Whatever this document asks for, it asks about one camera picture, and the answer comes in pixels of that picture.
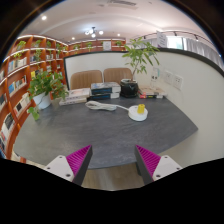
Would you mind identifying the left tan chair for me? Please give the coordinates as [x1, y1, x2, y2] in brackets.
[70, 70, 103, 90]

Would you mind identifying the white wall outlet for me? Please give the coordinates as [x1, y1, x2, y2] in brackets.
[173, 75, 183, 89]

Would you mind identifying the tan chair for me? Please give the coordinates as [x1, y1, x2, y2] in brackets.
[70, 70, 103, 90]
[103, 68, 132, 83]

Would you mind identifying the round white power socket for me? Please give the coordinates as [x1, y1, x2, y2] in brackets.
[128, 105, 148, 121]

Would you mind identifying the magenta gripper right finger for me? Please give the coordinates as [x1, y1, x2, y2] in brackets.
[134, 145, 182, 185]

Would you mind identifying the coiled white cable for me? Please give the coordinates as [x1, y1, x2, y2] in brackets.
[84, 100, 130, 112]

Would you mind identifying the white sign board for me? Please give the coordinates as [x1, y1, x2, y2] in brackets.
[157, 32, 167, 48]

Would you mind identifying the ceiling lamp cluster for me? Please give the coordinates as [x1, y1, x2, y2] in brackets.
[85, 27, 104, 38]

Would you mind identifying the middle dark book stack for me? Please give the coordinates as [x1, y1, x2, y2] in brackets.
[90, 82, 121, 100]

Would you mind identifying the right tan chair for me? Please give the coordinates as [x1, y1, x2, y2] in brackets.
[103, 68, 132, 83]

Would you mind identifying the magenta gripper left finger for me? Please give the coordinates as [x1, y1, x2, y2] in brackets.
[45, 145, 93, 186]

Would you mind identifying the right red book stack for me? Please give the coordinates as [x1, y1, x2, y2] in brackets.
[138, 86, 167, 99]

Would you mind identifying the tall plant in black pot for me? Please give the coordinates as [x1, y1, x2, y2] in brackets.
[120, 37, 159, 98]

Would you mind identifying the green plant in white pot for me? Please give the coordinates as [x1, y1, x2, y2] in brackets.
[28, 71, 68, 120]

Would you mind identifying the yellow charger plug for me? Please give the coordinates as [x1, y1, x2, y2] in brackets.
[137, 104, 145, 114]

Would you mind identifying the left white book stack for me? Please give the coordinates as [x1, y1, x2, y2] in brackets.
[59, 88, 90, 106]

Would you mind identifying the orange wooden bookshelf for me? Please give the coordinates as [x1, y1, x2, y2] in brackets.
[0, 34, 128, 160]

